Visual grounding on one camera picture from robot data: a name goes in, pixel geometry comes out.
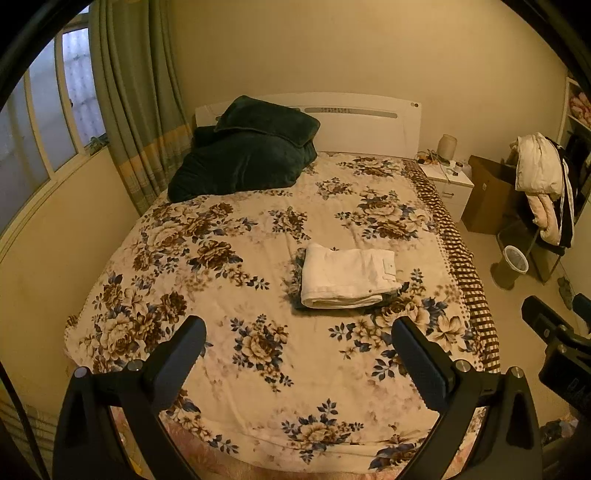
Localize green curtain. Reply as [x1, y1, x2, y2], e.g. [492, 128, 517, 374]
[88, 0, 195, 215]

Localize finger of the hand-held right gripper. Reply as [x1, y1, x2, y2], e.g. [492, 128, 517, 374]
[522, 296, 568, 341]

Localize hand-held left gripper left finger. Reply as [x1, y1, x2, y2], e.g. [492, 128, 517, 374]
[53, 316, 207, 480]

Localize white nightstand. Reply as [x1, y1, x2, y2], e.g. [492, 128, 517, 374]
[418, 157, 475, 222]

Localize window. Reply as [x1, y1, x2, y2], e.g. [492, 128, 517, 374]
[0, 25, 109, 222]

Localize pink bed sheet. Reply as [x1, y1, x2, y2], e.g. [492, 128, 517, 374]
[111, 408, 488, 480]

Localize white jacket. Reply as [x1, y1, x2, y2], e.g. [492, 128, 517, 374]
[510, 133, 566, 195]

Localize mesh waste basket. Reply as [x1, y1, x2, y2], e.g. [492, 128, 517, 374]
[490, 246, 530, 291]

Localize thin cable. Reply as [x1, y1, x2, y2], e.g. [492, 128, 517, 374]
[417, 150, 451, 167]

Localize dark blue-grey cloth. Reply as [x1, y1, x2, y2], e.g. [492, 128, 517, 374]
[290, 249, 408, 315]

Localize dark green pillow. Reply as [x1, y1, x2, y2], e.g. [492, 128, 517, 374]
[213, 95, 321, 148]

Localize dark green folded blanket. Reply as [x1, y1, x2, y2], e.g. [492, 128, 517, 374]
[167, 126, 318, 203]

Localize floral blanket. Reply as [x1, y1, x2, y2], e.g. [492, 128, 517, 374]
[65, 150, 502, 472]

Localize white pants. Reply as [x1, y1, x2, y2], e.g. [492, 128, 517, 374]
[300, 243, 403, 309]

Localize white headboard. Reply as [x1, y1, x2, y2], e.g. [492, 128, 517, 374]
[194, 92, 422, 160]

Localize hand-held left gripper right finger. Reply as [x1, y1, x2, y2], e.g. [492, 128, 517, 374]
[392, 316, 542, 480]

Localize chair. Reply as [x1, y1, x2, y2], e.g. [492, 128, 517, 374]
[497, 220, 568, 283]

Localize black garment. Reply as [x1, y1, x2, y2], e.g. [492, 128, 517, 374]
[547, 138, 578, 247]

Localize pink garment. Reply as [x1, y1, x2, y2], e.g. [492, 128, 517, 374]
[526, 191, 564, 243]

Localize white shelf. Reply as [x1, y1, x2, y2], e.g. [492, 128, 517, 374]
[556, 76, 591, 148]

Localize cardboard box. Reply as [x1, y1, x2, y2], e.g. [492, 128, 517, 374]
[461, 155, 527, 236]

